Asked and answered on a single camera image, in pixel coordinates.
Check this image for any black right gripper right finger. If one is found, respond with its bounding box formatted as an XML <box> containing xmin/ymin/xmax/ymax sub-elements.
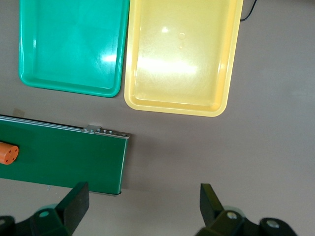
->
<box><xmin>195</xmin><ymin>183</ymin><xmax>298</xmax><ymax>236</ymax></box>

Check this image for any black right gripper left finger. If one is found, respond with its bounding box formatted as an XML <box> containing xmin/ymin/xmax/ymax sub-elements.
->
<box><xmin>0</xmin><ymin>181</ymin><xmax>90</xmax><ymax>236</ymax></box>

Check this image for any orange 4680 cylinder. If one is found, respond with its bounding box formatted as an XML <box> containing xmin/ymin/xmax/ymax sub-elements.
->
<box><xmin>0</xmin><ymin>142</ymin><xmax>20</xmax><ymax>166</ymax></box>

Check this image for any green conveyor belt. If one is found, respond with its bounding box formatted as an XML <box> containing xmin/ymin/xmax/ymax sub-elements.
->
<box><xmin>0</xmin><ymin>114</ymin><xmax>130</xmax><ymax>197</ymax></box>

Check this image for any yellow plastic tray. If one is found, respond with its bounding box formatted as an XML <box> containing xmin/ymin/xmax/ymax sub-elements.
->
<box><xmin>124</xmin><ymin>0</ymin><xmax>244</xmax><ymax>118</ymax></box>

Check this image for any green plastic tray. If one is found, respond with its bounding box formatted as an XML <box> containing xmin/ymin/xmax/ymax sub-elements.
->
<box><xmin>18</xmin><ymin>0</ymin><xmax>130</xmax><ymax>98</ymax></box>

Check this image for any thin black cable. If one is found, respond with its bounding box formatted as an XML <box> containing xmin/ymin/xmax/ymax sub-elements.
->
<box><xmin>240</xmin><ymin>0</ymin><xmax>258</xmax><ymax>22</ymax></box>

